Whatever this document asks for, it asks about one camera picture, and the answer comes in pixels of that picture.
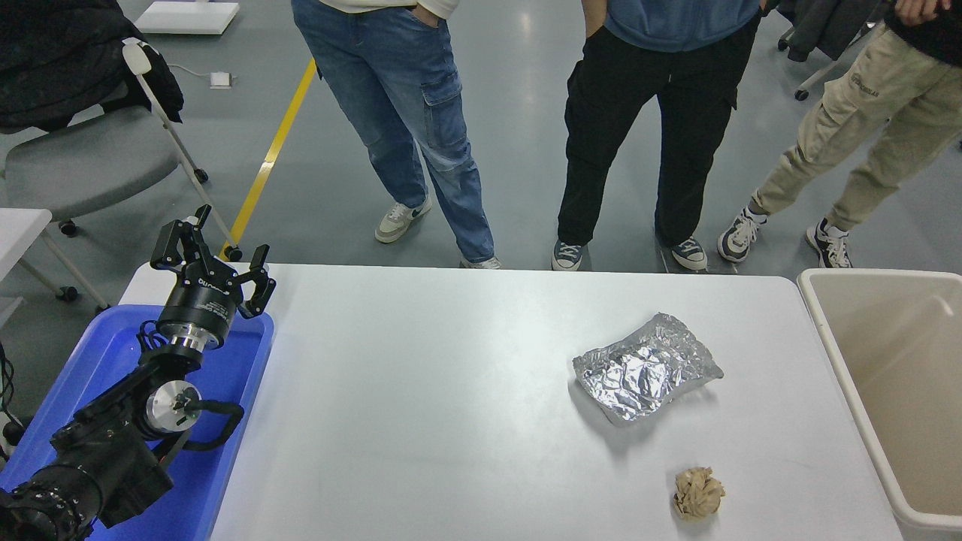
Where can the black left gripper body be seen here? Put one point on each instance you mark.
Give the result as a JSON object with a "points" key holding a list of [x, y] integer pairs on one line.
{"points": [[201, 300]]}

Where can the person's right forearm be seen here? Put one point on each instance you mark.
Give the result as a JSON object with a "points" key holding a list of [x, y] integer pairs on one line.
{"points": [[594, 15]]}

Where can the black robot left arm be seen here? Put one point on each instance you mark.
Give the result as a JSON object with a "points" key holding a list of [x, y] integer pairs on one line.
{"points": [[113, 451]]}

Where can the person's left forearm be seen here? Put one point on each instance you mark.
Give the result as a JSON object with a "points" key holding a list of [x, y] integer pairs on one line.
{"points": [[440, 6]]}

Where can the person's left hand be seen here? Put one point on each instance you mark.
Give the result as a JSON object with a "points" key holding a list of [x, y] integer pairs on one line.
{"points": [[428, 15]]}

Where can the person's hand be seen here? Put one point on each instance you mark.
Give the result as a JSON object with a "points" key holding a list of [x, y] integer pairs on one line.
{"points": [[921, 9]]}

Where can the blue plastic tray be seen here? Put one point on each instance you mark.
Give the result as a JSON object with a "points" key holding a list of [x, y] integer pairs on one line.
{"points": [[240, 376]]}

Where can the white side table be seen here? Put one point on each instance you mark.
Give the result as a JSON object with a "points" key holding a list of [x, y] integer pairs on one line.
{"points": [[19, 233]]}

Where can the small white power adapter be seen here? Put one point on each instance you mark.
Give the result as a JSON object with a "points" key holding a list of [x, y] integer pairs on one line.
{"points": [[221, 79]]}

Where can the person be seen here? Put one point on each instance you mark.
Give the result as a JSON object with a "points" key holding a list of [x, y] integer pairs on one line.
{"points": [[639, 128], [864, 98], [406, 113]]}

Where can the flat white board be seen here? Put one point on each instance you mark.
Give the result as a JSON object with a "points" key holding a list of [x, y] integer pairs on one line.
{"points": [[188, 15]]}

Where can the black jacket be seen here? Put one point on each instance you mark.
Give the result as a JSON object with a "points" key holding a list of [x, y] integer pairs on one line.
{"points": [[52, 52]]}

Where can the crumpled tan paper ball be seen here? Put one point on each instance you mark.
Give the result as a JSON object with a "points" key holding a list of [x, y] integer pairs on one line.
{"points": [[697, 496]]}

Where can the white-framed chair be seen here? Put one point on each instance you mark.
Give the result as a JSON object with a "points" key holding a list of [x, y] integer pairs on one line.
{"points": [[815, 79]]}

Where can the dark jacket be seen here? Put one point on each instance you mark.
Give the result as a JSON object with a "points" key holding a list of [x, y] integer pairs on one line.
{"points": [[827, 26]]}

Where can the large pale plastic bin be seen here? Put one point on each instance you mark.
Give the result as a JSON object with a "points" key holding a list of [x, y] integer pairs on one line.
{"points": [[902, 376]]}

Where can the grey chair with white frame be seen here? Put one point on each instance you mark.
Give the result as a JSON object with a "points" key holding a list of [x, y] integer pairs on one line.
{"points": [[90, 158]]}

